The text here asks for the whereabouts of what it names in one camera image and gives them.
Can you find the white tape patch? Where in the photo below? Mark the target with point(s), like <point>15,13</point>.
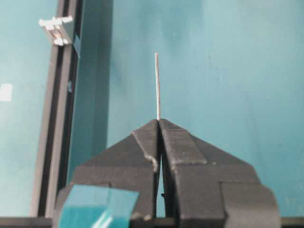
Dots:
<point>6,92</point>

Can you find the white wire guide bracket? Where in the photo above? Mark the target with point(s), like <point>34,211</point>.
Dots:
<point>58,30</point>

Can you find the black aluminium rail frame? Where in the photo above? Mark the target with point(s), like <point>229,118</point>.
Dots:
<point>61,66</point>

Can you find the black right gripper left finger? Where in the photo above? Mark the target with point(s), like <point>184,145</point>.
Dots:
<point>131,164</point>

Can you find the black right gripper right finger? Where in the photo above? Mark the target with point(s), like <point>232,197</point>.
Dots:
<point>212,188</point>

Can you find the teal tape piece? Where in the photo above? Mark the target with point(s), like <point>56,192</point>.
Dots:
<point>89,206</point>

